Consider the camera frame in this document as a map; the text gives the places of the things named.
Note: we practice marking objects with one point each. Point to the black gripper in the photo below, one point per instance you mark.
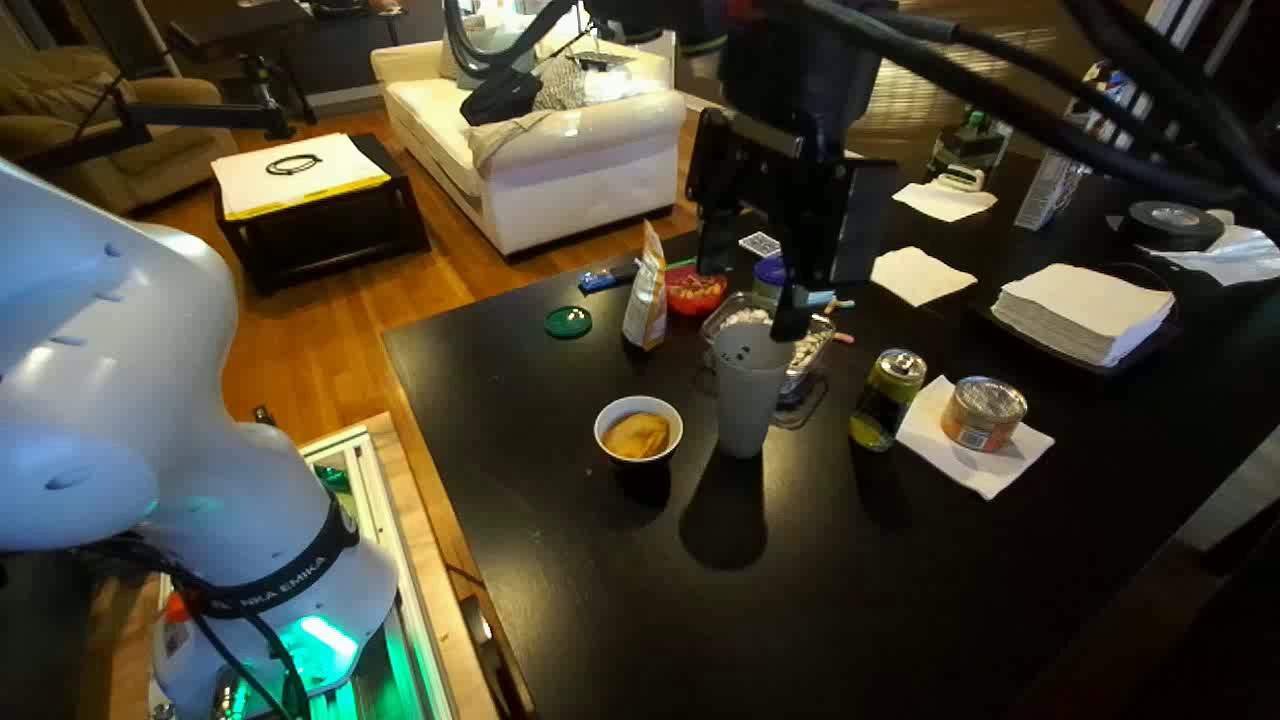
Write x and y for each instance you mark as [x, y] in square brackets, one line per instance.
[802, 161]

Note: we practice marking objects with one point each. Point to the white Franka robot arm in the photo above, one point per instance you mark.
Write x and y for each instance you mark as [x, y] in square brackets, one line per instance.
[106, 400]

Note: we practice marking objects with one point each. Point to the red bowl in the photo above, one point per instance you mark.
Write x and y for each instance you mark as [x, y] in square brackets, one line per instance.
[694, 295]

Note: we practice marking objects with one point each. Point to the small white bowl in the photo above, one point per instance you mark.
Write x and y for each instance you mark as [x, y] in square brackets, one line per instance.
[637, 428]

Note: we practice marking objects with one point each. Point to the playing card deck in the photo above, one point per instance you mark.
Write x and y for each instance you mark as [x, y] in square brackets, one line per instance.
[758, 246]

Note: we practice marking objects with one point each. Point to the jar with blue lid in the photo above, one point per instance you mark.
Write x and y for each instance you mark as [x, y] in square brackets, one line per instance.
[767, 279]

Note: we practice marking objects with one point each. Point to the blue snack bar wrapper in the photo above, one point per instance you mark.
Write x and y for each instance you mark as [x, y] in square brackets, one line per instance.
[607, 279]

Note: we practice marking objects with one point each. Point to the white paper napkin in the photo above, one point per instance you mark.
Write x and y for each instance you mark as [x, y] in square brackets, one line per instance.
[923, 279]
[945, 202]

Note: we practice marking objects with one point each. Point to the white sofa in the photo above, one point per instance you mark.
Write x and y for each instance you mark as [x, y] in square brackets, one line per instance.
[574, 167]

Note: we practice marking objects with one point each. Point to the green round lid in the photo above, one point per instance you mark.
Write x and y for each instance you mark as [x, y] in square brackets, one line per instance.
[568, 322]

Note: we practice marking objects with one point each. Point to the green soda can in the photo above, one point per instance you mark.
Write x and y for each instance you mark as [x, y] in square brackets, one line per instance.
[881, 400]

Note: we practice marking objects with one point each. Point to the yellow chips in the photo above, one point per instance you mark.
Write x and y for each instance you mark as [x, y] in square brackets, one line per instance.
[637, 433]

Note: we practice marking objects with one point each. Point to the white plastic bag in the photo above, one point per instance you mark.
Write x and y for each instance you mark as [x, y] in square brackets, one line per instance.
[584, 80]

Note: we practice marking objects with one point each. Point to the black bag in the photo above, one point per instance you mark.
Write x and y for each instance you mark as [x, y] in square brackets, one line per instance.
[503, 96]

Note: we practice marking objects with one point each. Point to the printed cardboard carton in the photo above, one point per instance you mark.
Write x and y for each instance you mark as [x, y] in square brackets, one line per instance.
[1053, 184]

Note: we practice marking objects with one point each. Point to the glass jar on napkin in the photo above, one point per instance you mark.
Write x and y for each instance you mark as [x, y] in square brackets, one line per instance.
[981, 469]

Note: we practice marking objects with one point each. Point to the stack of white napkins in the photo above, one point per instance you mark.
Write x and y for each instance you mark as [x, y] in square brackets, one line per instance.
[1083, 308]

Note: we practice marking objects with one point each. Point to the black tape roll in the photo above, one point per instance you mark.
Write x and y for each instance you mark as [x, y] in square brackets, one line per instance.
[1172, 227]

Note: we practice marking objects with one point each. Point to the crumpled white cloth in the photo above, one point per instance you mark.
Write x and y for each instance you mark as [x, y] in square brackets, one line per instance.
[1240, 252]

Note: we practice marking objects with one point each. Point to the brown armchair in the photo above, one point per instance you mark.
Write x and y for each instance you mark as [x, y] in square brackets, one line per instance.
[81, 95]

